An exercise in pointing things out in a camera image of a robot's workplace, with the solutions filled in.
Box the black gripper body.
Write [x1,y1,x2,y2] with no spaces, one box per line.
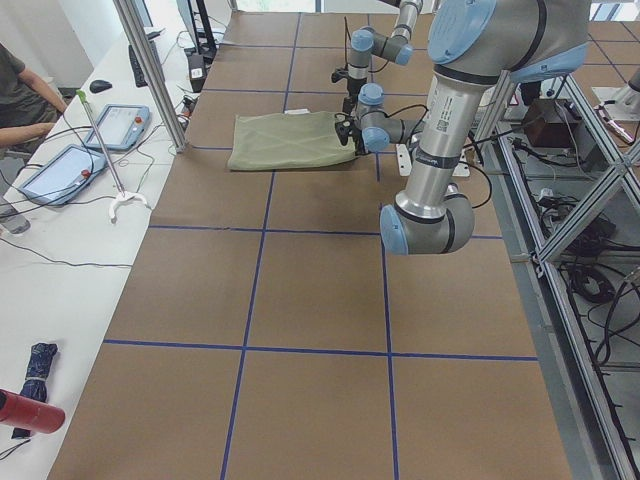
[349,122,364,153]
[347,77,368,100]

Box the olive green long-sleeve shirt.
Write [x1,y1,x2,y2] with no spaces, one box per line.
[227,111,356,171]

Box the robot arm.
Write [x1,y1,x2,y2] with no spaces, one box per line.
[345,1,590,255]
[331,0,424,114]

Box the white shirt price tag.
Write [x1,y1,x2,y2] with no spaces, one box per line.
[284,108,311,115]

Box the brown cardboard box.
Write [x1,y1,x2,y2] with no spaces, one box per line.
[522,98,582,148]

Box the far teach pendant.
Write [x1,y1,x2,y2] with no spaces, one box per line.
[89,104,151,152]

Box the teach pendant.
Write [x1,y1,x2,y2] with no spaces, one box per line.
[89,104,151,152]
[18,145,106,206]

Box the black computer mouse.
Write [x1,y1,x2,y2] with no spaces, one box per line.
[89,79,113,93]

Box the reacher grabber stick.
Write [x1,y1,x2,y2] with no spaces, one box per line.
[76,89,150,224]

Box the near teach pendant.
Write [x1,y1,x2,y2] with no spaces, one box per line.
[18,145,106,206]

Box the seated person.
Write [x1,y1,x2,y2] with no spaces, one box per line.
[1,45,67,153]

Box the folded dark blue umbrella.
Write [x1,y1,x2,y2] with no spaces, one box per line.
[11,343,58,439]

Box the red cylinder bottle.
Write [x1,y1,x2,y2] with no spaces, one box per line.
[1,390,66,434]

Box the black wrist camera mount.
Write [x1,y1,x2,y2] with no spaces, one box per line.
[334,113,352,146]
[330,66,349,84]

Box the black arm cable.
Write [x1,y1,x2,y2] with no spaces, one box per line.
[377,103,431,126]

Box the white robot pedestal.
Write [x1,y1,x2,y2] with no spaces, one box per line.
[395,144,471,178]

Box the aluminium frame post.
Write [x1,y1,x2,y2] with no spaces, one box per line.
[113,0,186,153]

